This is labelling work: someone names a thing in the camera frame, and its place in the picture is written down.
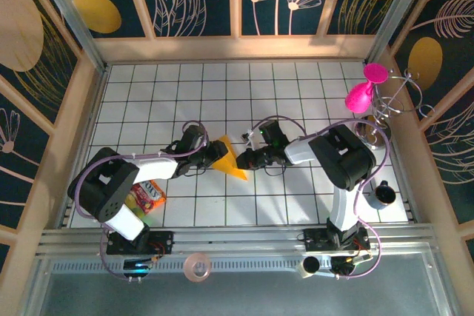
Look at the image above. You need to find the yellow square paper sheet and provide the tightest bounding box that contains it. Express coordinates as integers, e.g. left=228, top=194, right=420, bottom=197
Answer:
left=212, top=134, right=250, bottom=183

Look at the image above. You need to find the red orange snack bag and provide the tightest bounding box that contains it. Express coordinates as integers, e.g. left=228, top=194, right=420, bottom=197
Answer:
left=124, top=178, right=167, bottom=217

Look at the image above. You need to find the pink plastic goblet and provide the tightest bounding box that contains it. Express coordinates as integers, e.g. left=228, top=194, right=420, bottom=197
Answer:
left=345, top=63, right=390, bottom=114

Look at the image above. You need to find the perforated metal strip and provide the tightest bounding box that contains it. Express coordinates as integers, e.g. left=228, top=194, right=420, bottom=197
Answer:
left=50, top=259, right=334, bottom=273

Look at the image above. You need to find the pink tape roll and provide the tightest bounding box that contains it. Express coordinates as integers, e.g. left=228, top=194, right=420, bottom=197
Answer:
left=184, top=252, right=213, bottom=283

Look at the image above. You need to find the black mug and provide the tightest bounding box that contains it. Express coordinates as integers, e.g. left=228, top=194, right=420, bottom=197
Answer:
left=366, top=179, right=398, bottom=210

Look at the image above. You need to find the black controller board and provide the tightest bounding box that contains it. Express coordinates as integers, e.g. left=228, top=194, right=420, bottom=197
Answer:
left=330, top=252, right=373, bottom=280
left=121, top=258, right=153, bottom=280

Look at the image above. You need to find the grey metal shelf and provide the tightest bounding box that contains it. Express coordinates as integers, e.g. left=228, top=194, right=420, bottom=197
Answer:
left=18, top=252, right=458, bottom=316

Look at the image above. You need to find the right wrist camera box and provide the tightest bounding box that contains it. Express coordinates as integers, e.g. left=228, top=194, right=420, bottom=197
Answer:
left=241, top=130, right=258, bottom=148

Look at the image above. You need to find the aluminium front rail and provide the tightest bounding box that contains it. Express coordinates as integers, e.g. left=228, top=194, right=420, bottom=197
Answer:
left=35, top=223, right=440, bottom=258

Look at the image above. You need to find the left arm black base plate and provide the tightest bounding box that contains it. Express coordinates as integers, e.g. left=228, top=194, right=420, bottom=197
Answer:
left=106, top=229, right=175, bottom=257

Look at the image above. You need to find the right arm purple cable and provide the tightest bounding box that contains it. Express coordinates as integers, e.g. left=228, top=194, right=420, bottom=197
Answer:
left=251, top=115, right=393, bottom=280

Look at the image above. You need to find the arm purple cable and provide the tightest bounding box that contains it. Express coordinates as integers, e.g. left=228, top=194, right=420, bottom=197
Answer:
left=75, top=120, right=208, bottom=282
left=251, top=115, right=393, bottom=280

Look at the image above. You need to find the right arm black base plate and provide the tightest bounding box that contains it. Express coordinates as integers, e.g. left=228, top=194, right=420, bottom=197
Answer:
left=303, top=227, right=371, bottom=254

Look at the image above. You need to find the aluminium side rail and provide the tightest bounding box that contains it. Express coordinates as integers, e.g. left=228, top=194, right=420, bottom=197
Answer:
left=58, top=63, right=110, bottom=229

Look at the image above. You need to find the white cup on rail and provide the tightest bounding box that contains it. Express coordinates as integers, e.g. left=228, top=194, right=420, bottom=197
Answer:
left=298, top=255, right=321, bottom=279

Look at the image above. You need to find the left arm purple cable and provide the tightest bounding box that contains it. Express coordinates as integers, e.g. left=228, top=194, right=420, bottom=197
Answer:
left=75, top=120, right=208, bottom=282

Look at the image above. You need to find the aluminium frame post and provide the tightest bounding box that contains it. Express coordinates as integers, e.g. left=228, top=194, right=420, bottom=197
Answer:
left=364, top=0, right=434, bottom=65
left=29, top=0, right=109, bottom=73

